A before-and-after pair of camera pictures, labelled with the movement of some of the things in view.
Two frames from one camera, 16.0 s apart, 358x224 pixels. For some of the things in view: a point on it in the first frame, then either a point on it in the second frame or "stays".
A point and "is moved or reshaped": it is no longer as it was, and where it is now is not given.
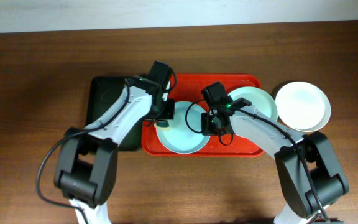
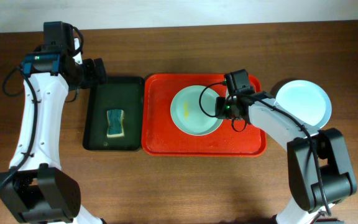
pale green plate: (260, 100) is moved or reshaped
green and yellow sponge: (161, 125) is moved or reshaped
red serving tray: (189, 89) stays
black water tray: (103, 93) stays
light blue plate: (185, 135) to (306, 99)
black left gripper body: (166, 109) to (97, 71)
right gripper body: (209, 129) to (224, 109)
